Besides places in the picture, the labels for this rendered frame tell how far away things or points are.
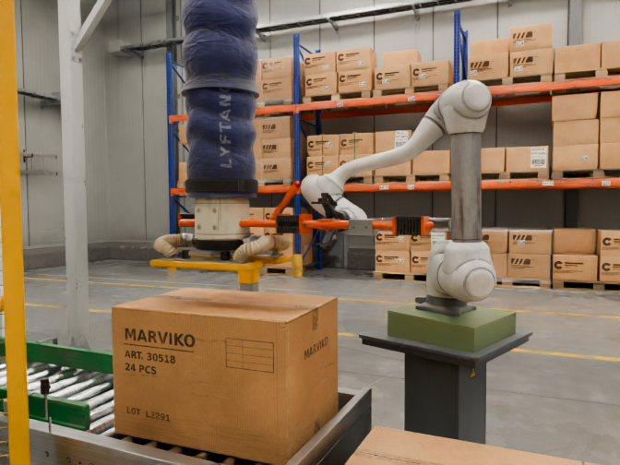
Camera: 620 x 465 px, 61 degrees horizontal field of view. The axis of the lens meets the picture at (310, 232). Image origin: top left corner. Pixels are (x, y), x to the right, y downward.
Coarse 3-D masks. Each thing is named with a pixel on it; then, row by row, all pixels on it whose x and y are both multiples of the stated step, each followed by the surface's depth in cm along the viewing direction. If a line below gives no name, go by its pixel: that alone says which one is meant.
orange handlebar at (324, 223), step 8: (184, 224) 168; (192, 224) 167; (240, 224) 160; (248, 224) 159; (256, 224) 158; (264, 224) 157; (272, 224) 156; (304, 224) 151; (312, 224) 150; (320, 224) 149; (328, 224) 148; (336, 224) 147; (344, 224) 146; (376, 224) 143; (384, 224) 142; (432, 224) 139
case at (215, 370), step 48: (192, 288) 196; (144, 336) 158; (192, 336) 151; (240, 336) 145; (288, 336) 140; (336, 336) 175; (144, 384) 159; (192, 384) 152; (240, 384) 146; (288, 384) 140; (336, 384) 176; (144, 432) 160; (192, 432) 153; (240, 432) 147; (288, 432) 141
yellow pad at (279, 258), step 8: (192, 256) 177; (200, 256) 176; (208, 256) 174; (232, 256) 171; (256, 256) 169; (264, 256) 168; (272, 256) 166; (280, 256) 169; (288, 256) 171; (272, 264) 165
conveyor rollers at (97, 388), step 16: (0, 368) 235; (32, 368) 231; (48, 368) 237; (64, 368) 234; (0, 384) 216; (32, 384) 211; (64, 384) 213; (80, 384) 210; (96, 384) 216; (112, 384) 212; (80, 400) 197; (96, 400) 194; (112, 400) 192; (96, 416) 181; (112, 416) 178; (96, 432) 170; (112, 432) 166; (160, 448) 158; (176, 448) 153; (192, 448) 157; (240, 464) 148; (256, 464) 144
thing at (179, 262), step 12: (228, 252) 154; (156, 264) 159; (168, 264) 157; (180, 264) 156; (192, 264) 154; (204, 264) 152; (216, 264) 151; (228, 264) 149; (240, 264) 148; (252, 264) 150
